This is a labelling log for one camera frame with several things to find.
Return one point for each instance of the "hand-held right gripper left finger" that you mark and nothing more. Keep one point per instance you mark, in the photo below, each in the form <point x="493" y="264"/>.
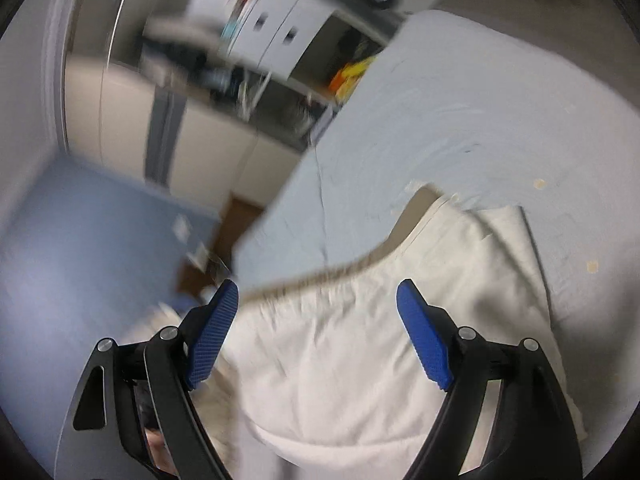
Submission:
<point x="212" y="335"/>

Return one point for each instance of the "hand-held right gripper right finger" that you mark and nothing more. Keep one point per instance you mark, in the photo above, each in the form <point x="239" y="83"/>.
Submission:
<point x="425" y="340"/>

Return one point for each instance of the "large cream garment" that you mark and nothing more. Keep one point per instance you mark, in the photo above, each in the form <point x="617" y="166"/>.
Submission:
<point x="350" y="360"/>

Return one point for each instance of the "bed with light blue sheet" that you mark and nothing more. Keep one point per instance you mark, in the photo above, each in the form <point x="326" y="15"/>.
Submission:
<point x="450" y="110"/>

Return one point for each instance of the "cream wardrobe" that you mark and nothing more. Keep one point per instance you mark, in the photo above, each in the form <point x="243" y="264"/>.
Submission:
<point x="115" y="120"/>

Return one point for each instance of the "yellow and orange item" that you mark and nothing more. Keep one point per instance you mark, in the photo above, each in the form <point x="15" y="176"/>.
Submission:
<point x="350" y="77"/>

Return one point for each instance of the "white shelf unit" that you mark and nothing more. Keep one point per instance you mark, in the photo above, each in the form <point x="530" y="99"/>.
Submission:
<point x="320" y="50"/>

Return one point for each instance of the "white drawer box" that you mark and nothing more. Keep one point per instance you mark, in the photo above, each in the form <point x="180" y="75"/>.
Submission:
<point x="280" y="25"/>

